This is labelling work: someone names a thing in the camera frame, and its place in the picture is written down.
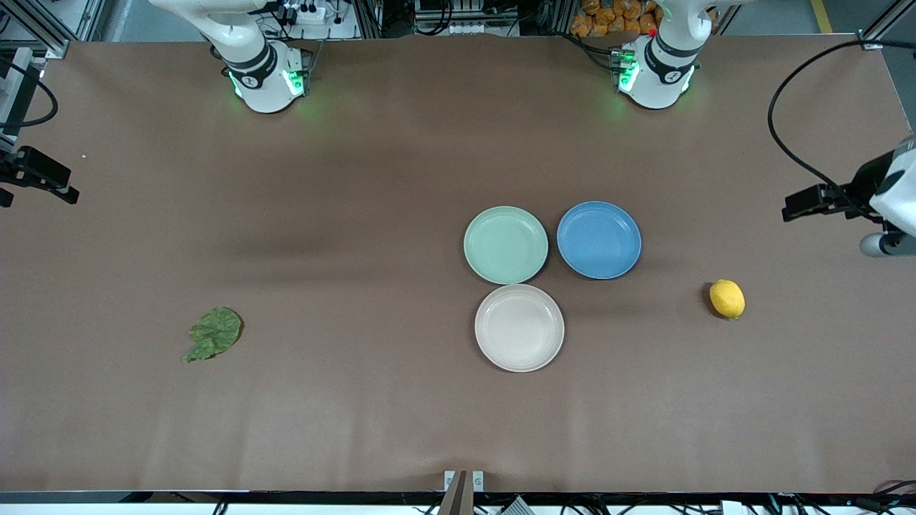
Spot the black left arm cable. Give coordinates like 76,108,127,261
768,37,916,220

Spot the blue plate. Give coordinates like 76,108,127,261
557,201,643,280

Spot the white power strip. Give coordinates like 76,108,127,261
283,0,331,26

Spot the yellow lemon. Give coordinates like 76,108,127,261
709,279,746,320

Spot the silver aluminium frame profile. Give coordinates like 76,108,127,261
859,0,916,51
0,0,74,59

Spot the beige plate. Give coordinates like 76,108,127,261
474,284,565,373

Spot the grey metal side rack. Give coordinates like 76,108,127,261
0,46,45,147

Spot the metal table edge bracket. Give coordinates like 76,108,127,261
444,470,484,515

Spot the green lettuce leaf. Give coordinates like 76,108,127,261
182,307,243,363

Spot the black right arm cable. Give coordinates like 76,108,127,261
0,60,59,134

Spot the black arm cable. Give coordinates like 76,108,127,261
768,37,916,220
0,60,59,134

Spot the bag of oranges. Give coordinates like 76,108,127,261
570,0,663,38

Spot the pale green plate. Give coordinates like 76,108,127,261
464,206,550,285

